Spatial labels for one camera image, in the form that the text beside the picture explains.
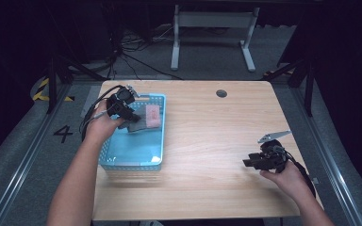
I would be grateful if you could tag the white metal desk frame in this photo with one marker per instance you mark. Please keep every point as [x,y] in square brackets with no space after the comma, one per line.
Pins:
[213,20]

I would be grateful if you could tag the person's left hand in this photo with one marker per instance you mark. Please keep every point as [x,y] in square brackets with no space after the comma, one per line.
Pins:
[102,125]

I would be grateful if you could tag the metal floor rail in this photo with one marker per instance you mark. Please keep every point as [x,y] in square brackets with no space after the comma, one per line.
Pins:
[333,157]
[22,163]

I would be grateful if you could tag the blue perforated plastic basket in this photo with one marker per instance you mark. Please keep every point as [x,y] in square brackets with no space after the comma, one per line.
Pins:
[132,150]

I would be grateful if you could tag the person's right hand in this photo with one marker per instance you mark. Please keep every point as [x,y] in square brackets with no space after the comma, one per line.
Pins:
[287,180]

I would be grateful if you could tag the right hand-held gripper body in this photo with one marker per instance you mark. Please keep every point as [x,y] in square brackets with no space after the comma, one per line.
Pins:
[270,153]

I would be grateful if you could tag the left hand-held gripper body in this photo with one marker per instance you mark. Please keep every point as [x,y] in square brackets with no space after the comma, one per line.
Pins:
[121,102]

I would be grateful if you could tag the black tripod stand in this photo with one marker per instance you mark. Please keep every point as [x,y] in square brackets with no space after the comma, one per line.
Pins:
[58,75]
[304,75]

